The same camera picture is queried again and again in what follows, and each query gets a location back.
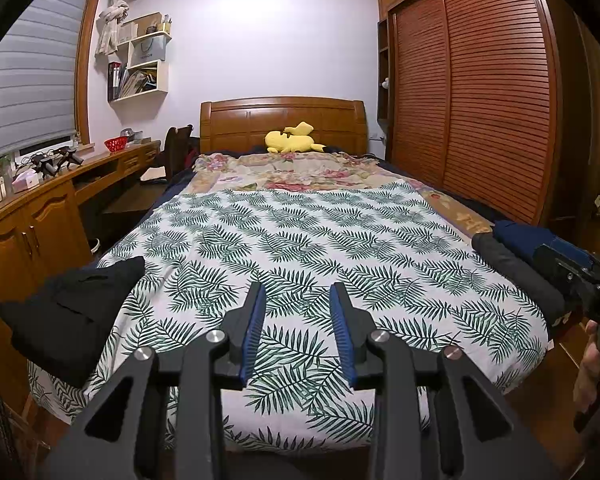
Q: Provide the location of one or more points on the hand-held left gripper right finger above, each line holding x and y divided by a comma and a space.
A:
342, 330

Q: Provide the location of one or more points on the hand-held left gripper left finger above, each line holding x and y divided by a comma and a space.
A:
252, 330

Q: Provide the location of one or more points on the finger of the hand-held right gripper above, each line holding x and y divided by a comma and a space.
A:
557, 270

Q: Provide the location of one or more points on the black double-breasted coat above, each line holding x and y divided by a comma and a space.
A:
65, 315

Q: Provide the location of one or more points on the person's right hand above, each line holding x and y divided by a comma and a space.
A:
587, 360

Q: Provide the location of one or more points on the dark grey folded garment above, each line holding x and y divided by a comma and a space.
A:
515, 270

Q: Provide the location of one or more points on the navy folded garment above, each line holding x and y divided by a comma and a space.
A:
525, 237

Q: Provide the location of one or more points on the leaf print bed sheet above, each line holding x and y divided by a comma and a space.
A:
305, 240

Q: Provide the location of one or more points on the floral quilt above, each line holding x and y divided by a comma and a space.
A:
300, 170

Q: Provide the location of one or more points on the white rimmed bin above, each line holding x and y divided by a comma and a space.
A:
95, 245

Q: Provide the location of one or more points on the wooden louvered wardrobe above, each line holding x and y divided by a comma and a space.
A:
490, 100

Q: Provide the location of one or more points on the yellow plush toy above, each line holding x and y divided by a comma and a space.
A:
290, 141

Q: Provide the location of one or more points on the dark wooden chair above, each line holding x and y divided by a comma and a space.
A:
175, 150

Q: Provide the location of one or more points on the wooden bed headboard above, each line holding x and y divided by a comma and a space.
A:
240, 125

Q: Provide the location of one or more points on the small grey appliance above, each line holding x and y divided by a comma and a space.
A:
131, 136

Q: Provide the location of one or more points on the red basket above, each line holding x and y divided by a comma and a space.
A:
116, 145

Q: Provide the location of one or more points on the wooden desk cabinet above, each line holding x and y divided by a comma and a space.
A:
45, 220

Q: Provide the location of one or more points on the black handheld device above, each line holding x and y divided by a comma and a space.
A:
70, 156
47, 166

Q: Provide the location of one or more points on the pink tissue box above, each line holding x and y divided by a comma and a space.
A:
26, 181

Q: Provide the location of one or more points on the clear green bottle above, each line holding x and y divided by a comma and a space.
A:
7, 175

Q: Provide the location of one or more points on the tied beige curtain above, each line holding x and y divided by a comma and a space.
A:
112, 20

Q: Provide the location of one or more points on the grey window blind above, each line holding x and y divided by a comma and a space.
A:
25, 75

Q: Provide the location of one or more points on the white wall shelf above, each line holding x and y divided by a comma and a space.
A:
145, 55

